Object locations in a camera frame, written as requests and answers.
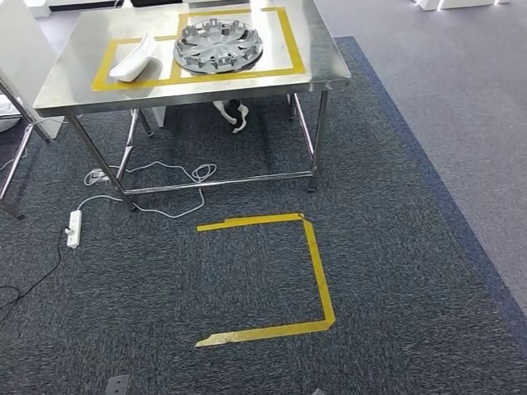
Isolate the silver plastic hubcap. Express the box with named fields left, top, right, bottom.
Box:
left=173, top=17, right=264, bottom=75

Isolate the white lit platform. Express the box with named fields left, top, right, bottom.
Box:
left=413, top=0, right=511, bottom=12

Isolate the white floor cable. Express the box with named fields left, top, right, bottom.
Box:
left=76, top=160, right=217, bottom=221

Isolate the white curved plastic part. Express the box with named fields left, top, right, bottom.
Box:
left=109, top=32, right=158, bottom=84

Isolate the yellow floor tape strip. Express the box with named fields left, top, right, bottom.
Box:
left=195, top=212, right=336, bottom=348

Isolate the black floor cable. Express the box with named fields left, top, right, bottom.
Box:
left=0, top=229, right=66, bottom=328

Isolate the white power strip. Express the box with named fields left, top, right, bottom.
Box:
left=84, top=169, right=110, bottom=187
left=66, top=209, right=82, bottom=249

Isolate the stainless steel workbench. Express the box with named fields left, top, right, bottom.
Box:
left=32, top=0, right=352, bottom=212

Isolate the white cabinet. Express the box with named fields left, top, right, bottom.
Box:
left=0, top=0, right=65, bottom=140

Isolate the black robot foot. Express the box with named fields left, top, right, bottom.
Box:
left=106, top=374, right=131, bottom=395

